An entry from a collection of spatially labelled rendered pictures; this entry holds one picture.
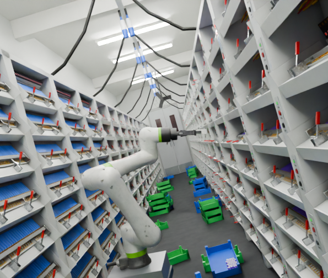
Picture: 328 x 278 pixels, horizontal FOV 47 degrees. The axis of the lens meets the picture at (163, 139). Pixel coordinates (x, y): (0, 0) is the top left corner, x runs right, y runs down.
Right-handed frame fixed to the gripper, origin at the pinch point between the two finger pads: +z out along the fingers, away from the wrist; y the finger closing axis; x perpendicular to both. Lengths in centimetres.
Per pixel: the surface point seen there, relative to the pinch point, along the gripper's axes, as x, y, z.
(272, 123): 1, 40, 31
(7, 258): -46, 82, -88
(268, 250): -83, -30, 40
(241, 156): -18.1, -30.2, 26.8
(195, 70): 68, -170, 8
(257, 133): -3.3, 40.1, 23.8
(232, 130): 0.1, -30.2, 21.7
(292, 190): -26, 85, 26
